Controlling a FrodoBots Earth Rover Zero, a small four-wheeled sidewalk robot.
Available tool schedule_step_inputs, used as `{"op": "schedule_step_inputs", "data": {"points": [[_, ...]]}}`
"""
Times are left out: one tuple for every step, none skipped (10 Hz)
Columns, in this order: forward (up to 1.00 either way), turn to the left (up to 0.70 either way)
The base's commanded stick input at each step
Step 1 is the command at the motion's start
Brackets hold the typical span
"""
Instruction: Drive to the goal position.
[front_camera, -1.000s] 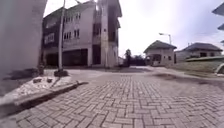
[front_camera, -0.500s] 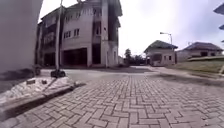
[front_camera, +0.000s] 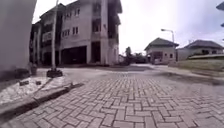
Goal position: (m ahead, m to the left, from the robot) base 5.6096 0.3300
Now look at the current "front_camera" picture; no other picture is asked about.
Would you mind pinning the dark tree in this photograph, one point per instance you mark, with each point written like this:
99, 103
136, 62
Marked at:
128, 55

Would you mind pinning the grey brick paved road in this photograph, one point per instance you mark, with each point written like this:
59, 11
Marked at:
133, 100

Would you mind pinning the tall unfinished concrete building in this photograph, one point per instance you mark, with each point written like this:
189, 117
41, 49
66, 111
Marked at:
83, 31

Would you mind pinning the small house with hipped roof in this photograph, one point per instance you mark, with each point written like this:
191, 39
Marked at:
161, 50

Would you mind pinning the pale pole with dark base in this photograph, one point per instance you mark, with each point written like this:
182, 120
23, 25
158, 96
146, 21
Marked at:
54, 40

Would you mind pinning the street lamp pole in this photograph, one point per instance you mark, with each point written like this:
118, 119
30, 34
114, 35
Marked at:
172, 41

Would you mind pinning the grey concrete kerb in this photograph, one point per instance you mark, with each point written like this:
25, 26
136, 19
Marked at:
40, 98

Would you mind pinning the grass verge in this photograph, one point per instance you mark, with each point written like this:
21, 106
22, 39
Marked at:
200, 64

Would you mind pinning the low house with dark roof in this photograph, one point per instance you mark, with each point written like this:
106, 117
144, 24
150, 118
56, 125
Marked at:
200, 49

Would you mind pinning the dark stone block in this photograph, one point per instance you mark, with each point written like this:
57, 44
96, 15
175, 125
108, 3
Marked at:
24, 82

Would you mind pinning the pale raised concrete pavement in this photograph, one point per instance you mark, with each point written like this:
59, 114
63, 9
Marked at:
23, 89

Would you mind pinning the low pale boundary wall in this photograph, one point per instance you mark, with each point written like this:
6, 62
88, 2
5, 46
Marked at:
206, 56

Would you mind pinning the grey concrete wall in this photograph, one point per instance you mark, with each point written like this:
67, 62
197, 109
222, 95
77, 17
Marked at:
15, 33

